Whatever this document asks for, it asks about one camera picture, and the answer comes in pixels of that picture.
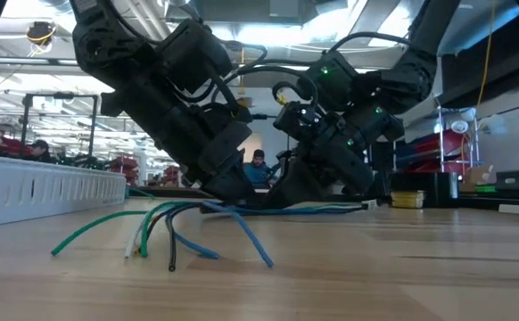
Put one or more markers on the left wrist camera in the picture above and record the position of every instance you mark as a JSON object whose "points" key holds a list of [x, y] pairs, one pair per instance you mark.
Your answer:
{"points": [[237, 117]]}

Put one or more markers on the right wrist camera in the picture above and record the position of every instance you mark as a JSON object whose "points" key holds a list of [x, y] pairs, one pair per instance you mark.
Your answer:
{"points": [[299, 122]]}

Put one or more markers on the red shelving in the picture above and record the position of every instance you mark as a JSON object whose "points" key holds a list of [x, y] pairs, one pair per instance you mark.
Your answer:
{"points": [[1, 147]]}

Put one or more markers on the person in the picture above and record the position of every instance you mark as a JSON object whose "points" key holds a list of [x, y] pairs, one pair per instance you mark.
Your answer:
{"points": [[40, 151], [258, 171]]}

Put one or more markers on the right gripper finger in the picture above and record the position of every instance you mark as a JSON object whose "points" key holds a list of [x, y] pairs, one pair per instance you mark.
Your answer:
{"points": [[287, 162], [295, 191]]}

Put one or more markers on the yellow plastic tub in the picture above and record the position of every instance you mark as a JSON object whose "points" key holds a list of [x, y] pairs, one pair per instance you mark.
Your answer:
{"points": [[406, 200]]}

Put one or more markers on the black metal gantry frame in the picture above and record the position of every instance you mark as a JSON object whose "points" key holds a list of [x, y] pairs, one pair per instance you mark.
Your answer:
{"points": [[59, 95]]}

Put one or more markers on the black box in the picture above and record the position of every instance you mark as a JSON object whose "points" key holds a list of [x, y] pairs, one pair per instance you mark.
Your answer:
{"points": [[438, 187]]}

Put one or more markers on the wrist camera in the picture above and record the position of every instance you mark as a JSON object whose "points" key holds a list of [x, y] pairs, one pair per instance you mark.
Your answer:
{"points": [[237, 117], [299, 122]]}

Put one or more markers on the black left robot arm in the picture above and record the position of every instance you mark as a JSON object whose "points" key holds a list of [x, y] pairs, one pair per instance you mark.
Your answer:
{"points": [[108, 49]]}

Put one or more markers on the cardboard box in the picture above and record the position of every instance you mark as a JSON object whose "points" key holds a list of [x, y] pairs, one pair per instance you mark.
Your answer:
{"points": [[475, 176]]}

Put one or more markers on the black upright post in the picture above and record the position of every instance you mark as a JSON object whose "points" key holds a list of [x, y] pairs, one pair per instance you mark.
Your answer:
{"points": [[382, 176]]}

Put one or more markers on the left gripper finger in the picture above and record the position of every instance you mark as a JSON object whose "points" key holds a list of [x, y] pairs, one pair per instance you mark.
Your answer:
{"points": [[235, 183]]}

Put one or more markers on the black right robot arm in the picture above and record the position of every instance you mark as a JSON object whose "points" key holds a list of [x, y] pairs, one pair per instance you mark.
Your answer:
{"points": [[420, 67]]}

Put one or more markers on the red storage bins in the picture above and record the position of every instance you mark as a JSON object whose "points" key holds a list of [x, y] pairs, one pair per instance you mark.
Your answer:
{"points": [[424, 147]]}

